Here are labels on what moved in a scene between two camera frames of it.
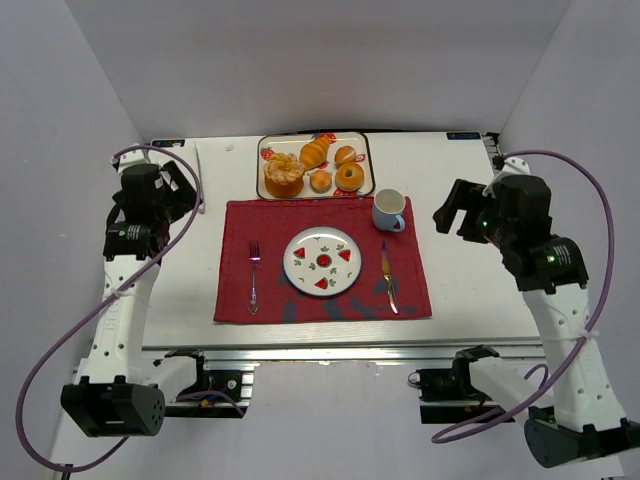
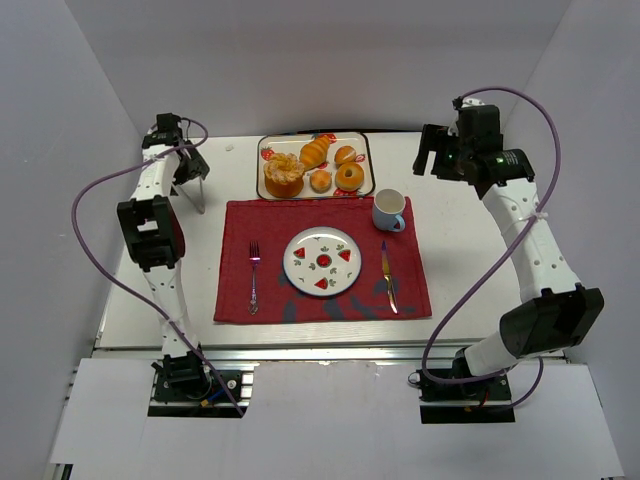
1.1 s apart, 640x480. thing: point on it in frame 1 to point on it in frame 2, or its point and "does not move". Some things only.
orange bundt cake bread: x=283 y=175 does not move
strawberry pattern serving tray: x=314 y=164 does not move
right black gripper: x=461 y=211 to x=430 y=150
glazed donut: x=349 y=176 does not move
